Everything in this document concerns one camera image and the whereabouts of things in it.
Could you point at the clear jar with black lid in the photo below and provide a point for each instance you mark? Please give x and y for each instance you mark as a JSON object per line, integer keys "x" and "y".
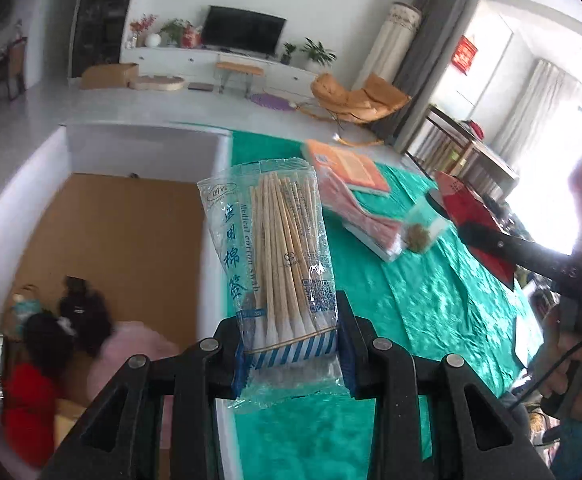
{"x": 418, "y": 235}

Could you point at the white box with cardboard bottom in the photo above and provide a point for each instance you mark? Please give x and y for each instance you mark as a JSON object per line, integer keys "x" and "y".
{"x": 146, "y": 147}

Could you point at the small potted plant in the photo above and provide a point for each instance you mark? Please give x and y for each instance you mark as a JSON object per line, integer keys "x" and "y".
{"x": 288, "y": 52}

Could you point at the white television cabinet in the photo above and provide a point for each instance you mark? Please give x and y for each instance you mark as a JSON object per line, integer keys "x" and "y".
{"x": 171, "y": 57}

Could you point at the wooden bench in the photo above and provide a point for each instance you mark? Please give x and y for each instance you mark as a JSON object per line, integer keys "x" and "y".
{"x": 238, "y": 66}

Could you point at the wooden dining chair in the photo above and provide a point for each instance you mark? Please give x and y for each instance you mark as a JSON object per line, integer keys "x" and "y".
{"x": 17, "y": 67}

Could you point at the black sequin scrunchie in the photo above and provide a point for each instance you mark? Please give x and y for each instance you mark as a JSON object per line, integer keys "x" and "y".
{"x": 48, "y": 345}

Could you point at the red yarn ball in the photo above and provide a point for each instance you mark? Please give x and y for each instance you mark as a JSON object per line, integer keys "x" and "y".
{"x": 28, "y": 410}

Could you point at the red cloth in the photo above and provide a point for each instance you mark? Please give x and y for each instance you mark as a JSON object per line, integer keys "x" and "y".
{"x": 475, "y": 129}

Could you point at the white sheer curtain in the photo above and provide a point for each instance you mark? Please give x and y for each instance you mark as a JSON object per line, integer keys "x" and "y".
{"x": 536, "y": 110}

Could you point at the orange lounge chair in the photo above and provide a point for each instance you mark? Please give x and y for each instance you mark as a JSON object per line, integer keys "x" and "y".
{"x": 356, "y": 100}

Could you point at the cotton swab packet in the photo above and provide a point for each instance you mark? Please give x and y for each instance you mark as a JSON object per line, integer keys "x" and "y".
{"x": 281, "y": 240}

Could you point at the black lace hair band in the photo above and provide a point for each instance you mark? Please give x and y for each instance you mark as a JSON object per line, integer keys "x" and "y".
{"x": 86, "y": 315}

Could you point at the grey curtain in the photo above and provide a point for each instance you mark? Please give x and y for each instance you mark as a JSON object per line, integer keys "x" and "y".
{"x": 431, "y": 60}

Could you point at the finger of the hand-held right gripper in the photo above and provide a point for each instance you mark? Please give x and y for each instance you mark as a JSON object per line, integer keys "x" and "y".
{"x": 501, "y": 245}

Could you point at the round beige tray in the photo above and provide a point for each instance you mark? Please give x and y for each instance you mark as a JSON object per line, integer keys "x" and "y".
{"x": 160, "y": 83}

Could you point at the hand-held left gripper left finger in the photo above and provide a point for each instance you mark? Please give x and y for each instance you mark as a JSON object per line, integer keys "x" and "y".
{"x": 211, "y": 360}

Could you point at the orange book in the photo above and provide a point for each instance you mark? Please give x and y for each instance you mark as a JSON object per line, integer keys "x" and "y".
{"x": 351, "y": 165}

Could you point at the green tablecloth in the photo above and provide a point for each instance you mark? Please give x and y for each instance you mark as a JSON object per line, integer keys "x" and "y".
{"x": 421, "y": 310}

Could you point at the black display cabinet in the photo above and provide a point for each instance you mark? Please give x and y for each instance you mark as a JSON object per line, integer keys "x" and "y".
{"x": 103, "y": 20}

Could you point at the blue wave pattern pouch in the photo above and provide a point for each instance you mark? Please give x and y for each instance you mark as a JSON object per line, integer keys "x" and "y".
{"x": 23, "y": 307}

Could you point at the red flowers in vase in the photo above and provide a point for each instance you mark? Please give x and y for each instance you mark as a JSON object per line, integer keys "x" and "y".
{"x": 142, "y": 27}

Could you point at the red gift box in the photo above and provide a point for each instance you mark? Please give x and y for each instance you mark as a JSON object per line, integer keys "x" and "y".
{"x": 191, "y": 37}

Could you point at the grey floor scale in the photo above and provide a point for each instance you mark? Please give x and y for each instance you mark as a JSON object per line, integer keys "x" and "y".
{"x": 200, "y": 86}

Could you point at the large potted green plant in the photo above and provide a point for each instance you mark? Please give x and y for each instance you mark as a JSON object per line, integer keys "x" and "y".
{"x": 318, "y": 52}

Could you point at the white round vase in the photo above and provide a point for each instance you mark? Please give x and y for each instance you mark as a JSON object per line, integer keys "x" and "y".
{"x": 152, "y": 40}

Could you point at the covered standing air conditioner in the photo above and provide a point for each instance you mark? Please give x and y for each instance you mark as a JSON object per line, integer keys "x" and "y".
{"x": 393, "y": 45}

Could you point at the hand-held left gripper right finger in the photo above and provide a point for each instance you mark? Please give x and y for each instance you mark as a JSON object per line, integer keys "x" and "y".
{"x": 366, "y": 365}

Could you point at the pink bath loofah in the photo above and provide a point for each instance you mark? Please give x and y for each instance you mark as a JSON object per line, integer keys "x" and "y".
{"x": 131, "y": 355}

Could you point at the leafy green plant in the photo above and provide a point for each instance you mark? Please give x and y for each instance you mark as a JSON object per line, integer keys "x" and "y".
{"x": 175, "y": 31}

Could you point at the black television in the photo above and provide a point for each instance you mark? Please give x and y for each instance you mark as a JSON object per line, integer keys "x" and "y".
{"x": 243, "y": 30}

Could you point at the purple round mat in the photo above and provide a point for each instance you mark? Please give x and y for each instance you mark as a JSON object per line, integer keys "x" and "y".
{"x": 270, "y": 101}

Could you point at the red wall calendar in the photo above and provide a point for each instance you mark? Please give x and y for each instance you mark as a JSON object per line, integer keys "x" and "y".
{"x": 465, "y": 54}

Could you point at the wooden railing cot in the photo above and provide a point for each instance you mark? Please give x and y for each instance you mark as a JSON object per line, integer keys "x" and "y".
{"x": 471, "y": 160}

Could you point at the cream small box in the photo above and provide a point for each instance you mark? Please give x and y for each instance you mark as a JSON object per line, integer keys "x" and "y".
{"x": 68, "y": 420}

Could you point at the pink patterned packet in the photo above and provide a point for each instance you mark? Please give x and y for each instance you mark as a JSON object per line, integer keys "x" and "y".
{"x": 351, "y": 205}

